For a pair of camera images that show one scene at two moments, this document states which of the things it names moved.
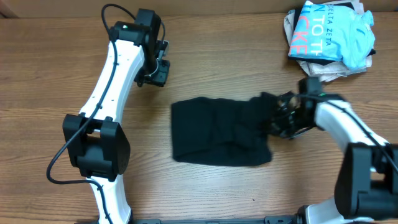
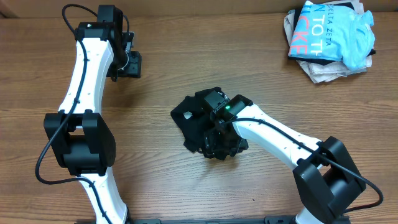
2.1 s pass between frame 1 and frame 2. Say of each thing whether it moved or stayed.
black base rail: stayed
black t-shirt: moved
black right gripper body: moved
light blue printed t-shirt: stayed
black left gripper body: moved
